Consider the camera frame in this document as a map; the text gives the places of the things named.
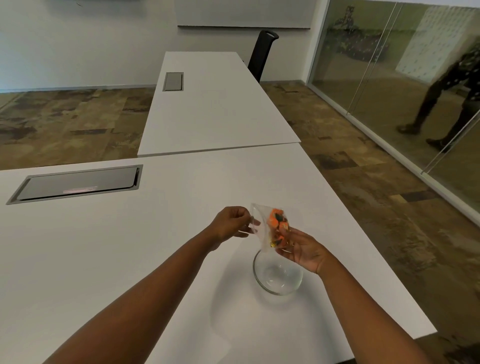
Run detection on orange and black candies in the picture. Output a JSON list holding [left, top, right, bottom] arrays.
[[267, 208, 292, 248]]

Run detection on black office chair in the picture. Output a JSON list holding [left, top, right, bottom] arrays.
[[247, 29, 280, 84]]

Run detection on small grey table cable hatch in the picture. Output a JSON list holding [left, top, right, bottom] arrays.
[[162, 72, 184, 92]]

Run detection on person's right hand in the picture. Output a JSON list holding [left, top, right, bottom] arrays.
[[275, 227, 331, 277]]

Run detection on grey wall panel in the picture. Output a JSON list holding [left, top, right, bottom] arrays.
[[174, 0, 318, 30]]

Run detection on glass partition wall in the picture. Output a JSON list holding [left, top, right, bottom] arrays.
[[307, 0, 480, 227]]

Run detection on white patterned board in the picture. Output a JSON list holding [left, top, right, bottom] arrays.
[[395, 5, 480, 85]]

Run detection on person's left forearm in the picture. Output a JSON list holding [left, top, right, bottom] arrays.
[[43, 227, 223, 364]]

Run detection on clear glass bowl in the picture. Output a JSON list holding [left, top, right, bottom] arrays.
[[252, 247, 304, 296]]

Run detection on person's right forearm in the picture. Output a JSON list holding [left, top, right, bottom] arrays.
[[318, 256, 433, 364]]

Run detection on clear plastic candy bag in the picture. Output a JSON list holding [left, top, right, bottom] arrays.
[[248, 203, 294, 253]]

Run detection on large grey table cable hatch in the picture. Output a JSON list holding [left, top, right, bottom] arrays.
[[6, 164, 143, 205]]

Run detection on person's left hand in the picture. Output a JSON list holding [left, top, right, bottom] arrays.
[[208, 206, 260, 251]]

